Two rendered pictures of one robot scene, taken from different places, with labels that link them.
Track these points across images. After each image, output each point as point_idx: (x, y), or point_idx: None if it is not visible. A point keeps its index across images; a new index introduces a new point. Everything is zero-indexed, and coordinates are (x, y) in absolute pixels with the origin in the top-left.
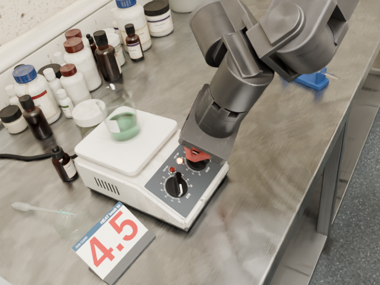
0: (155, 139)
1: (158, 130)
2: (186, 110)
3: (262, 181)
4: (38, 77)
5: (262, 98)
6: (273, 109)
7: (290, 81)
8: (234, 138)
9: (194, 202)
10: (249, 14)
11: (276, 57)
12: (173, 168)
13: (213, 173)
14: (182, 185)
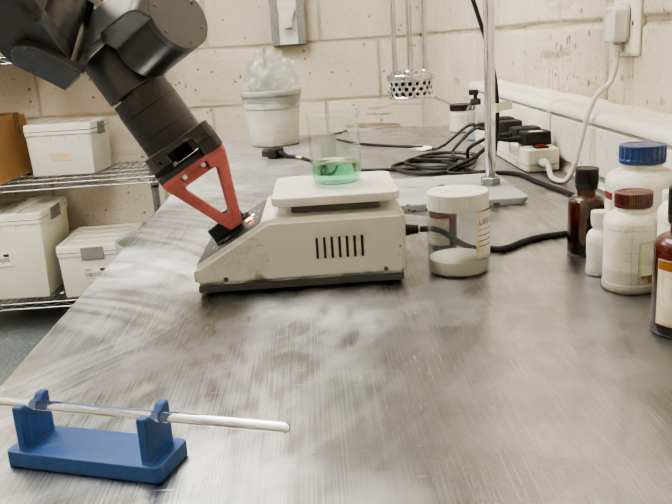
0: (285, 188)
1: (292, 191)
2: (369, 329)
3: (138, 303)
4: (632, 172)
5: (203, 386)
6: (161, 376)
7: (62, 88)
8: (146, 159)
9: (211, 239)
10: (109, 1)
11: (75, 46)
12: (249, 214)
13: (205, 253)
14: (222, 212)
